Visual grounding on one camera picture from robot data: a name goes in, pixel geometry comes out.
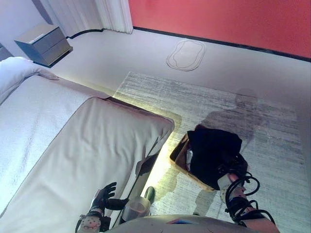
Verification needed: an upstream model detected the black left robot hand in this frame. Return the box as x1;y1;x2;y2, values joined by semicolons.
93;182;129;211

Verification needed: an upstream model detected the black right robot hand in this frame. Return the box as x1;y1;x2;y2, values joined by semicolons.
216;156;248;180

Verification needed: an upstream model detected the black garment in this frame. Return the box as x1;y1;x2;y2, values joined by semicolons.
186;127;249;192

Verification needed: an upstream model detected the beige bed runner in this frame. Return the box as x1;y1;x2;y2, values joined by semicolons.
0;96;175;233

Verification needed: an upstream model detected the woven brown basket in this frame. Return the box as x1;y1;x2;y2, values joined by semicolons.
169;133;249;193

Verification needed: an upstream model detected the beige padded bed base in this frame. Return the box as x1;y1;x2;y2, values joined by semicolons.
106;95;182;196

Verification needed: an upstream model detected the white textured bed sheet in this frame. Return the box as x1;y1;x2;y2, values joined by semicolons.
0;74;110;212

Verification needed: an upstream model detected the silver left robot leg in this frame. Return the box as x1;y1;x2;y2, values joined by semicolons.
120;186;156;224

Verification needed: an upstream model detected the grey striped rug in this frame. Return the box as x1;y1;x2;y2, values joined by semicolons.
113;70;311;233

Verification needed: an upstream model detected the grey robot torso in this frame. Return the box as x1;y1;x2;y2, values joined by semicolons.
108;214;246;233

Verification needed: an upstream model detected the white oval floor mat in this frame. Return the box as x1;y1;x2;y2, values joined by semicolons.
166;39;207;72

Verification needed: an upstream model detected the white duvet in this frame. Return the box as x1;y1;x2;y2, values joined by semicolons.
0;56;59;105

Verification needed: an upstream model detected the brown two-drawer nightstand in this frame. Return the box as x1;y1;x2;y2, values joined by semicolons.
14;23;74;68

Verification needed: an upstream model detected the grey padded headboard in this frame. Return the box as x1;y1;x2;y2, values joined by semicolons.
0;43;13;62

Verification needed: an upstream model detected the white curtain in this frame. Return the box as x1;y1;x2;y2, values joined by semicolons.
39;0;134;34

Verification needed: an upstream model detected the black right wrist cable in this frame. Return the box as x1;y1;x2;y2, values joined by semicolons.
224;171;276;225

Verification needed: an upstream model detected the black floor cable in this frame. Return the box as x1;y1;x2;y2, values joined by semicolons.
65;28;105;40

